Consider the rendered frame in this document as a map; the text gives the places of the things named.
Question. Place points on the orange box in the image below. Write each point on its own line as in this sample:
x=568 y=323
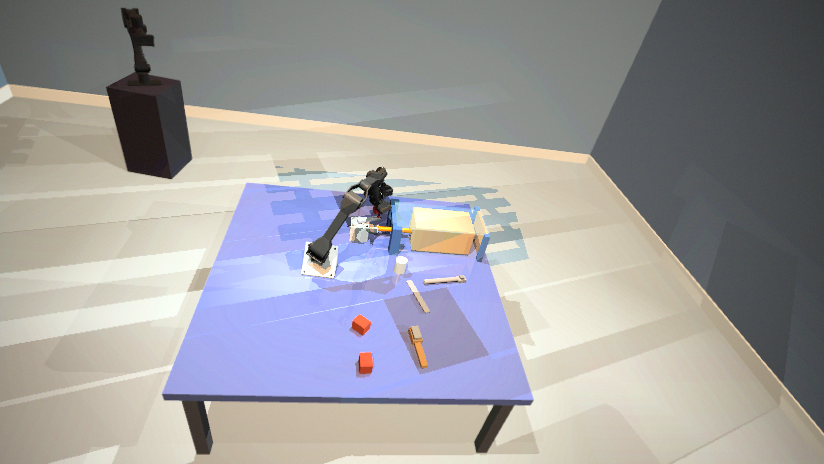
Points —
x=365 y=363
x=361 y=324

